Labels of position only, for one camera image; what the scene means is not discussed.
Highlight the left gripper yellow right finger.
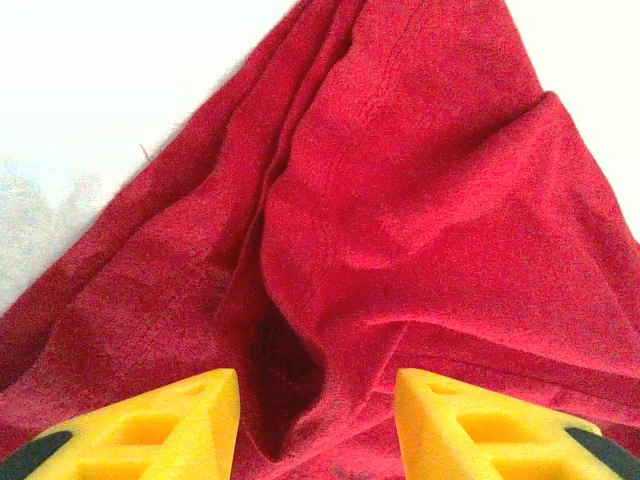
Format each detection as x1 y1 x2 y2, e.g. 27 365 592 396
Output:
397 368 640 480

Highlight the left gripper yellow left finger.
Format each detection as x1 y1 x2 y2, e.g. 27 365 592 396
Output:
0 368 240 480

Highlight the red t-shirt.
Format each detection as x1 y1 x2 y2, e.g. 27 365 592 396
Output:
0 0 640 480

